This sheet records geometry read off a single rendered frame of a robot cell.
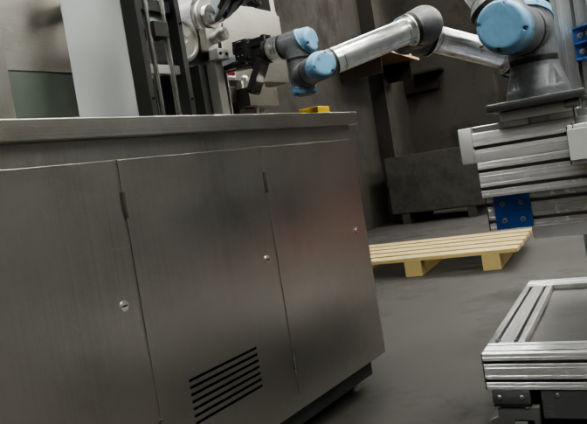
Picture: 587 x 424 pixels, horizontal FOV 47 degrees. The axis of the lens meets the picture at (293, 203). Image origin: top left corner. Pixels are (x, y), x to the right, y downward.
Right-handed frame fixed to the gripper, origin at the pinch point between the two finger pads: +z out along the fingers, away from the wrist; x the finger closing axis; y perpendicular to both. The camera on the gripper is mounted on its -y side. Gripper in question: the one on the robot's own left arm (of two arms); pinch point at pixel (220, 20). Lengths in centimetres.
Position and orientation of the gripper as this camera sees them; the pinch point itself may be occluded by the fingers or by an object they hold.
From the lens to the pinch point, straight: 216.1
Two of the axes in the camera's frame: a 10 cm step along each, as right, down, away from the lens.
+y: -6.4, -6.9, 3.3
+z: -5.3, 7.1, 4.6
